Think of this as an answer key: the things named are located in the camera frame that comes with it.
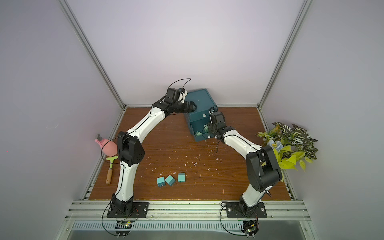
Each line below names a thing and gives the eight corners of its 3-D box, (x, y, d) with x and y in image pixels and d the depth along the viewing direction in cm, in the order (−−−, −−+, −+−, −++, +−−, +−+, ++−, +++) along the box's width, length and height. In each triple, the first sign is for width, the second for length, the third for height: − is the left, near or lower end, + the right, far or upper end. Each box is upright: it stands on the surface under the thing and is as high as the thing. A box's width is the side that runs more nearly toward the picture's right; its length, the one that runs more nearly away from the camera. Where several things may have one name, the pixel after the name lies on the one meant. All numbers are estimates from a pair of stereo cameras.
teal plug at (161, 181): (158, 187, 82) (157, 186, 80) (158, 178, 85) (157, 177, 83) (165, 186, 82) (164, 184, 81) (165, 177, 85) (164, 175, 84)
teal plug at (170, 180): (164, 180, 84) (164, 179, 83) (170, 175, 86) (169, 173, 84) (170, 187, 82) (170, 186, 80) (176, 181, 84) (175, 180, 82)
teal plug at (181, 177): (177, 182, 83) (177, 181, 82) (178, 174, 87) (178, 172, 85) (185, 182, 83) (184, 181, 82) (185, 174, 87) (185, 172, 85)
